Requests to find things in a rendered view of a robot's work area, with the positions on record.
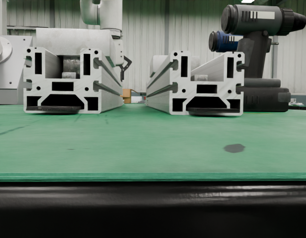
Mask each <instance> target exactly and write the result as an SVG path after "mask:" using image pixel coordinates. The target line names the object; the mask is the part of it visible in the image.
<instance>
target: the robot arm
mask: <svg viewBox="0 0 306 238"><path fill-rule="evenodd" d="M80 9H81V18H82V21H83V22H84V23H85V24H87V25H100V30H110V33H111V36H112V38H113V41H114V44H115V47H116V66H119V67H120V69H121V72H120V80H121V82H122V80H124V72H125V71H126V70H127V69H128V68H129V66H130V65H131V63H132V61H131V60H130V59H128V58H127V57H126V56H124V46H123V41H122V40H121V37H123V33H122V0H101V3H100V4H99V5H95V4H93V3H92V0H80ZM12 51H13V48H12V45H11V43H10V42H9V41H8V40H7V39H5V38H3V37H0V64H1V63H3V62H5V61H6V60H7V59H8V58H9V57H10V56H11V54H12ZM124 60H125V61H127V62H128V63H127V65H126V66H125V67H123V65H124Z"/></svg>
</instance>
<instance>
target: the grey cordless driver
mask: <svg viewBox="0 0 306 238"><path fill-rule="evenodd" d="M305 26H306V17H305V16H304V15H301V14H298V13H295V12H293V10H292V9H291V8H281V7H280V8H279V7H277V6H256V5H233V6H232V5H227V6H226V7H225V8H224V10H223V12H222V16H221V29H222V31H223V32H224V33H225V34H229V33H230V34H231V35H243V38H242V39H240V40H239V41H238V47H237V52H243V53H244V54H245V63H244V64H241V65H238V66H236V71H238V70H241V69H244V86H239V87H236V92H244V97H243V111H248V112H287V111H288V109H289V102H290V101H291V93H290V92H289V89H288V88H285V87H280V86H281V80H280V79H275V78H262V77H263V71H264V63H265V57H266V53H269V52H270V47H271V43H272V39H271V38H269V36H275V35H276V36H287V35H288V34H289V33H290V32H294V31H298V30H302V29H304V27H305Z"/></svg>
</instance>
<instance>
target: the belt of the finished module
mask: <svg viewBox="0 0 306 238"><path fill-rule="evenodd" d="M186 111H192V112H209V113H239V109H228V108H215V107H201V106H187V105H186Z"/></svg>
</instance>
